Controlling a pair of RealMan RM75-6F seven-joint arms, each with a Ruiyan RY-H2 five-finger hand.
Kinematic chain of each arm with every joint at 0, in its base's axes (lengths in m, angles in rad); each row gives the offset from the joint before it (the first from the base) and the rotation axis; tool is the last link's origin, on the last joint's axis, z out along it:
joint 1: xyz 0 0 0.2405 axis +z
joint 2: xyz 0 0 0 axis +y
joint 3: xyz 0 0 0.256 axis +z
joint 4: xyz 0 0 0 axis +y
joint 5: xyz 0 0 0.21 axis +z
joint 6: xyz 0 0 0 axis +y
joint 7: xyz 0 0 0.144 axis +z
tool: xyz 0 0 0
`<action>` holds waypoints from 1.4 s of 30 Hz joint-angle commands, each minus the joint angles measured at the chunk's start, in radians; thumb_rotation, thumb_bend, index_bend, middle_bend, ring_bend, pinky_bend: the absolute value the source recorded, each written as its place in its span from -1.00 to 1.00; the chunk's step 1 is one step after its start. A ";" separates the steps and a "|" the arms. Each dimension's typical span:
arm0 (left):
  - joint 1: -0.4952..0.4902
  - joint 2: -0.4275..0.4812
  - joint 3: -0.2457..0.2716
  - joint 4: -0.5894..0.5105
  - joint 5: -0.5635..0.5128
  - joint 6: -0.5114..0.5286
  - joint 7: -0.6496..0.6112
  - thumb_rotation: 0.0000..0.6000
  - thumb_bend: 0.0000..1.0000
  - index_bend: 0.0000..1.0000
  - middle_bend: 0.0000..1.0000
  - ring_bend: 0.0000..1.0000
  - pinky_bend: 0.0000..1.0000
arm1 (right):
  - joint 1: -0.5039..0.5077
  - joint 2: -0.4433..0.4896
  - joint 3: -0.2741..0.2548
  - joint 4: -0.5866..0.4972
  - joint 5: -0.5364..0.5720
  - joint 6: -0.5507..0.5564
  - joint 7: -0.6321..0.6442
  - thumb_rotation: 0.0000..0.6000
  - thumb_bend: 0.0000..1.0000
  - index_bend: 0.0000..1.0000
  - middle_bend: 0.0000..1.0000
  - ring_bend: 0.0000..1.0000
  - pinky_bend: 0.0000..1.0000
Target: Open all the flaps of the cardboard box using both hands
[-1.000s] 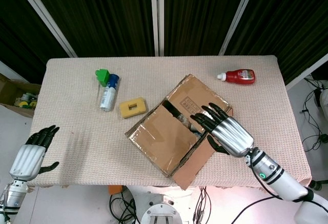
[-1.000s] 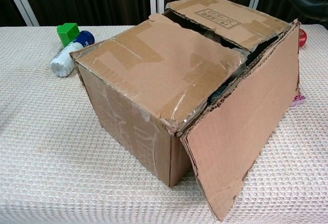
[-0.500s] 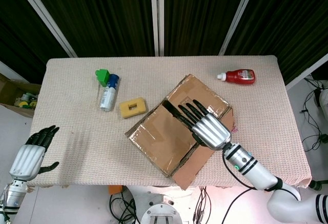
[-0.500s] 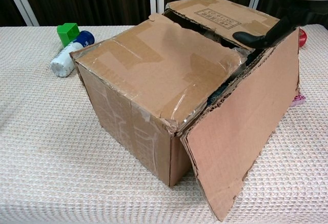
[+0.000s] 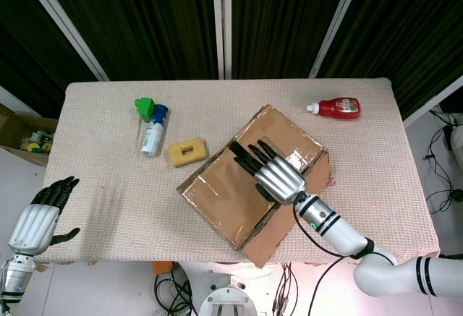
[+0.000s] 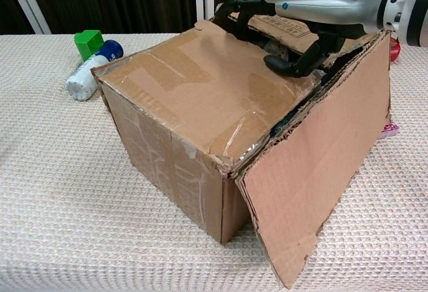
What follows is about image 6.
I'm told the blue snack packet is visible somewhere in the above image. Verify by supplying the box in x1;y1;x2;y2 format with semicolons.
270;106;304;139

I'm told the dark screen panel white frame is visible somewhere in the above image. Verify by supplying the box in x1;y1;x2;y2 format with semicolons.
6;0;205;35
0;0;34;35

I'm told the brown cardboard box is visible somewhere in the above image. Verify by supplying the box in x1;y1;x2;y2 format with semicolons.
90;0;393;289

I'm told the beige waffle tablecloth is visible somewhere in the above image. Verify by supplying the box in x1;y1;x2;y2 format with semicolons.
0;33;428;292

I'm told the white blue spray can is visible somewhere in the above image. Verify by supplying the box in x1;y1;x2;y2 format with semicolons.
66;39;124;102

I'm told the red ketchup bottle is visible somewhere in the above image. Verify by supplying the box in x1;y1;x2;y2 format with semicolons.
389;36;401;62

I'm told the green toy block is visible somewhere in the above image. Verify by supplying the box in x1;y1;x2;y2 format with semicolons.
74;29;103;61

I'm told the pink small packet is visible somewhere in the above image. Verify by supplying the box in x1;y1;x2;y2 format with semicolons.
379;121;401;139

